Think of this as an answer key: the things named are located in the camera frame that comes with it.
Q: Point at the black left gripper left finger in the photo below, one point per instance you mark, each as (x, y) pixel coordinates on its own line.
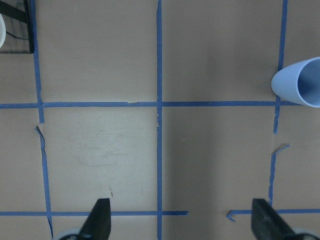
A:
(98, 224)

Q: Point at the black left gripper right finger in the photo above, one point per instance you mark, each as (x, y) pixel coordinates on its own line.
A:
(266, 224)

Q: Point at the light blue cup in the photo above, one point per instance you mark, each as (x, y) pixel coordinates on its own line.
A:
(299, 83)

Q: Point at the white mug left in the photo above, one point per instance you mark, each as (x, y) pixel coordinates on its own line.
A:
(3, 31)

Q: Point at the black mug rack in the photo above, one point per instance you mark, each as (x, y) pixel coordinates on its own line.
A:
(19, 27)

